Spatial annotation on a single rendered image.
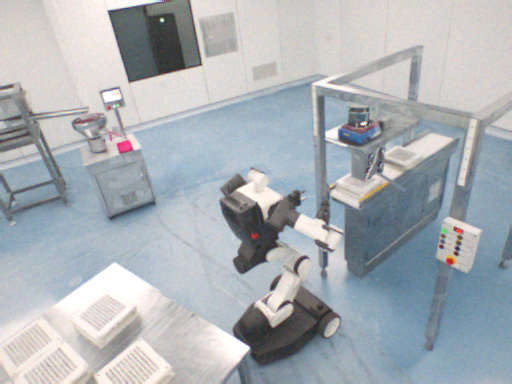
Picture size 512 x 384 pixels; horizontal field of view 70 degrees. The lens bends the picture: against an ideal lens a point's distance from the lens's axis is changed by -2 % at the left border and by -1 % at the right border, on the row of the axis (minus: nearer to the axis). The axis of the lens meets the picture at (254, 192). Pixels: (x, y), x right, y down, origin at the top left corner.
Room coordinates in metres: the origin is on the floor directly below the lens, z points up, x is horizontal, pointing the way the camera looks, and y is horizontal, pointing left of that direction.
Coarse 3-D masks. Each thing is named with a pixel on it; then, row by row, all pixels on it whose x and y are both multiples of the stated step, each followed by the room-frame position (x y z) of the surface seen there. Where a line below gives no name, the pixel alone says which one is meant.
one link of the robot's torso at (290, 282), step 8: (304, 264) 1.80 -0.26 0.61; (288, 272) 1.86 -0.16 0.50; (304, 272) 1.79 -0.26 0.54; (280, 280) 1.85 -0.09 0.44; (288, 280) 1.82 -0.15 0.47; (296, 280) 1.79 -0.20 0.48; (304, 280) 1.81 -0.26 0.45; (280, 288) 1.81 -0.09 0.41; (288, 288) 1.78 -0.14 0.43; (296, 288) 1.81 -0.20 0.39; (272, 296) 1.80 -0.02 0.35; (280, 296) 1.77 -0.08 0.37; (288, 296) 1.77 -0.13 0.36; (272, 304) 1.75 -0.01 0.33; (280, 304) 1.72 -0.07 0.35
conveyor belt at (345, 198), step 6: (384, 168) 2.48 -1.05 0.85; (390, 168) 2.47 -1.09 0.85; (384, 174) 2.39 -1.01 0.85; (390, 174) 2.38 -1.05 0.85; (396, 174) 2.37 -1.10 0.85; (384, 180) 2.31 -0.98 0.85; (336, 192) 2.24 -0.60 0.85; (336, 198) 2.21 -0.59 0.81; (342, 198) 2.17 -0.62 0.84; (348, 198) 2.14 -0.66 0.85; (354, 198) 2.13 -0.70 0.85; (354, 204) 2.08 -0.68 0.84
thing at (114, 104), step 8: (104, 88) 4.14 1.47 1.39; (112, 88) 4.14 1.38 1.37; (120, 88) 4.18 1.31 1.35; (104, 96) 4.10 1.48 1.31; (112, 96) 4.13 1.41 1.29; (120, 96) 4.16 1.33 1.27; (104, 104) 4.09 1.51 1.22; (112, 104) 4.12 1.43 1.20; (120, 104) 4.16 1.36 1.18; (120, 120) 4.17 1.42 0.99; (120, 128) 4.18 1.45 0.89
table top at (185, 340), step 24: (96, 288) 1.58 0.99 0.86; (120, 288) 1.55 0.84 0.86; (144, 288) 1.53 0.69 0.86; (48, 312) 1.44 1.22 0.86; (72, 312) 1.42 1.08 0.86; (144, 312) 1.35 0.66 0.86; (168, 312) 1.33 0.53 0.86; (192, 312) 1.30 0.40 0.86; (72, 336) 1.26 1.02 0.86; (120, 336) 1.22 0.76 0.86; (144, 336) 1.20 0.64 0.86; (168, 336) 1.18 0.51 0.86; (192, 336) 1.16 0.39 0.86; (216, 336) 1.14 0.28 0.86; (96, 360) 1.10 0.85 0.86; (168, 360) 1.04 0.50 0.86; (192, 360) 1.03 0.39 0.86; (216, 360) 1.01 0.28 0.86; (240, 360) 1.00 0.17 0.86
